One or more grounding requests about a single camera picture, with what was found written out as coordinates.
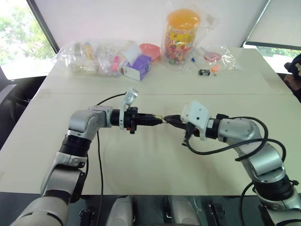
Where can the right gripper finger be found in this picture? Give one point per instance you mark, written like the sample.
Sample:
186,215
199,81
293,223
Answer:
175,118
179,125

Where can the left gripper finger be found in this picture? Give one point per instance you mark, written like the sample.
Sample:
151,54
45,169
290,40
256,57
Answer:
148,116
148,122

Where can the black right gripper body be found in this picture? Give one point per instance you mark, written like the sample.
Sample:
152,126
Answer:
191,130

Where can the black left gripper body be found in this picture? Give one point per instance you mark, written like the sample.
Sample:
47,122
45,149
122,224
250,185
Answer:
131,117

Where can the brass padlock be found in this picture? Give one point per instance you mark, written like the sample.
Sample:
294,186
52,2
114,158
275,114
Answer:
159,117

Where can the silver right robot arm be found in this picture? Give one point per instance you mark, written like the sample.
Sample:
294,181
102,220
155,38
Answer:
237,128

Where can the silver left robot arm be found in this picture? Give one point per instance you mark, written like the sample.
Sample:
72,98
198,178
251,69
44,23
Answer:
80,120

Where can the purple and white carton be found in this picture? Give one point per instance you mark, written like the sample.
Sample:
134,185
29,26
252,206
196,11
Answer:
138,68

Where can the small black box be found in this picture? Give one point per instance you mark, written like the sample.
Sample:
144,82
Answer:
203,72

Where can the small orange plastic piece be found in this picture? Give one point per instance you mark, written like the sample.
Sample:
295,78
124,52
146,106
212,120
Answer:
215,68

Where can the pink plastic bowl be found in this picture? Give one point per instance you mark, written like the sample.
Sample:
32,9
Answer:
149,49

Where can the clear bag with red item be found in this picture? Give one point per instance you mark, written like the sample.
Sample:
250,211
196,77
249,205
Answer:
223,56

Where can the orange-lidded jar of beads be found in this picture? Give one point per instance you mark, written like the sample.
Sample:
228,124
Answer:
181,37

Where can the clear plastic bag of toys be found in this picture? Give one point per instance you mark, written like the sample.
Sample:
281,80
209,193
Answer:
77,53

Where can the grey rounded shape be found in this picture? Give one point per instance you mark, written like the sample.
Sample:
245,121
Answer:
121,212

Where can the clear bag around jar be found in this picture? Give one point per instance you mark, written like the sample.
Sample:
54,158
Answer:
209,21

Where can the person in dark clothes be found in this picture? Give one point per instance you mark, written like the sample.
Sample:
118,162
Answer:
294,77

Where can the black chair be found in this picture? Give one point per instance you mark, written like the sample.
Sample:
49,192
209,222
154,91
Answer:
14,99

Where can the white roller blind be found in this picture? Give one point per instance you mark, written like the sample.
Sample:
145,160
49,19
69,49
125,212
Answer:
275,21

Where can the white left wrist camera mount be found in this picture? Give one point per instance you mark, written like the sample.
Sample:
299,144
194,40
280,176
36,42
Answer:
122,110

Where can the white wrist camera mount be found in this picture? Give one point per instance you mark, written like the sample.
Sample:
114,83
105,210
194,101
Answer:
197,113
122,110

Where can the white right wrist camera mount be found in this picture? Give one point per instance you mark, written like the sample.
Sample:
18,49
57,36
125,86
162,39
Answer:
197,113

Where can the black bracket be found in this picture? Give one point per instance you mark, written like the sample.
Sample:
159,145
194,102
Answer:
216,215
86,217

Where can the black window frame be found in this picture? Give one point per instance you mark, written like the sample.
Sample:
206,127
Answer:
44,26

